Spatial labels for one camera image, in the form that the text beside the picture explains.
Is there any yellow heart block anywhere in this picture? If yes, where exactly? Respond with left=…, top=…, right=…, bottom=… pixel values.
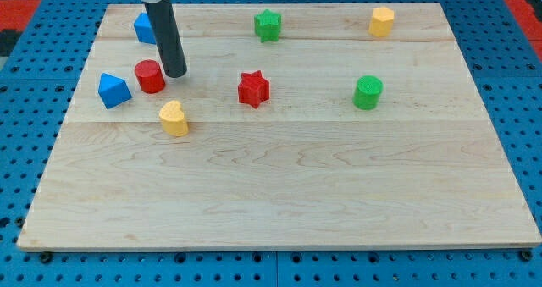
left=158, top=100, right=189, bottom=137

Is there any yellow hexagon block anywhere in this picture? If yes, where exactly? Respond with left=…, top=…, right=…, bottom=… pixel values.
left=368, top=7, right=395, bottom=37

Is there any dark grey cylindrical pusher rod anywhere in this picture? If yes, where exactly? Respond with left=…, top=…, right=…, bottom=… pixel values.
left=144, top=0, right=187, bottom=78

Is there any green cylinder block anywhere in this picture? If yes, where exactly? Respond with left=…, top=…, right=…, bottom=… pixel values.
left=352, top=75, right=384, bottom=110

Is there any blue triangle block front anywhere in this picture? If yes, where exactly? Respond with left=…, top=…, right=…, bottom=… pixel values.
left=98, top=73, right=132, bottom=109

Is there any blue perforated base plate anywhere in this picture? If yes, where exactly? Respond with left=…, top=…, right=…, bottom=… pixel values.
left=1, top=0, right=541, bottom=286

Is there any red cylinder block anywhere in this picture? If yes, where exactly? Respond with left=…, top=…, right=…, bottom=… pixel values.
left=134, top=59, right=165, bottom=94

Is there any green star block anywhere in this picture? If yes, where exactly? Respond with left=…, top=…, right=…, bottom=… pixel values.
left=254, top=9, right=282, bottom=42

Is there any wooden board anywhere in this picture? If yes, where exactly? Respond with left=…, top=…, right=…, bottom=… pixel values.
left=17, top=3, right=541, bottom=252

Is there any red star block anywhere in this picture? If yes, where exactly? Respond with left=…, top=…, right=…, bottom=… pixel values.
left=238, top=70, right=270, bottom=108

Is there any blue block behind rod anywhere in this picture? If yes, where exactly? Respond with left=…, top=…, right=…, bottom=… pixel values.
left=133, top=13, right=156, bottom=44

